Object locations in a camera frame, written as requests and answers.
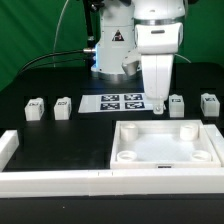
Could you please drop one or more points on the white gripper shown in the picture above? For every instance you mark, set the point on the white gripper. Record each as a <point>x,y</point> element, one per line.
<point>154,53</point>

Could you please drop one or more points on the white square tabletop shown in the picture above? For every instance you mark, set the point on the white square tabletop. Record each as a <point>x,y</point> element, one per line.
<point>162,144</point>

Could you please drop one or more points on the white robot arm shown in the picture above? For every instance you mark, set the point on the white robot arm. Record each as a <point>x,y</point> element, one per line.
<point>118,19</point>

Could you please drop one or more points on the white tag sheet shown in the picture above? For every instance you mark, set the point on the white tag sheet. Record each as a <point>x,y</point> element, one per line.
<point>118,103</point>

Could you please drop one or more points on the green backdrop curtain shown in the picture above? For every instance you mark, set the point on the green backdrop curtain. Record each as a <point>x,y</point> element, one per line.
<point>31,28</point>

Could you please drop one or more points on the white U-shaped fence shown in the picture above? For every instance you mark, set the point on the white U-shaped fence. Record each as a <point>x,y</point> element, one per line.
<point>109,181</point>

